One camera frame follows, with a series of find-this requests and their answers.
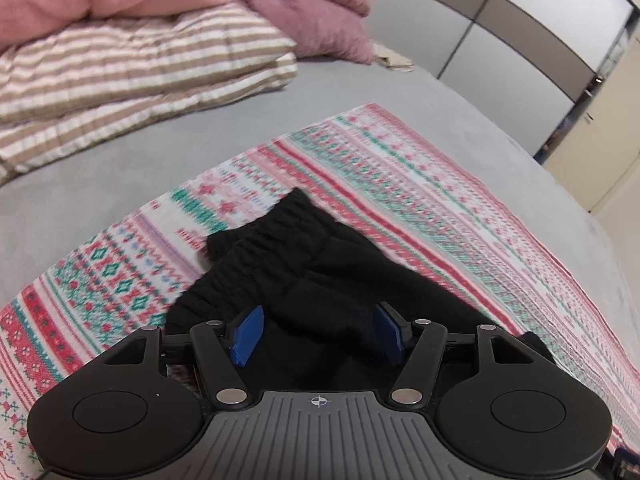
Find striped duvet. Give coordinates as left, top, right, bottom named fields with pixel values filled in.
left=0, top=2, right=300, bottom=186

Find cream door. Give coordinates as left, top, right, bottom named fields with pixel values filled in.
left=542, top=35, right=640, bottom=213

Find beige cloth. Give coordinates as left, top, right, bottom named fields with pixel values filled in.
left=372, top=42, right=416, bottom=72

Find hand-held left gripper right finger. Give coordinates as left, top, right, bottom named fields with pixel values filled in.
left=372, top=301, right=541, bottom=411

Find patterned knit blanket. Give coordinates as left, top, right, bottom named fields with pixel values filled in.
left=0, top=102, right=640, bottom=480

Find black pants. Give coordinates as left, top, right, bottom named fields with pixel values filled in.
left=165, top=188, right=558, bottom=393

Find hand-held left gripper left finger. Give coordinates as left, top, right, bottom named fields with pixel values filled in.
left=102, top=305, right=266, bottom=411

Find grey bed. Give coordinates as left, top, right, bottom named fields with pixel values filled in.
left=0, top=45, right=640, bottom=323

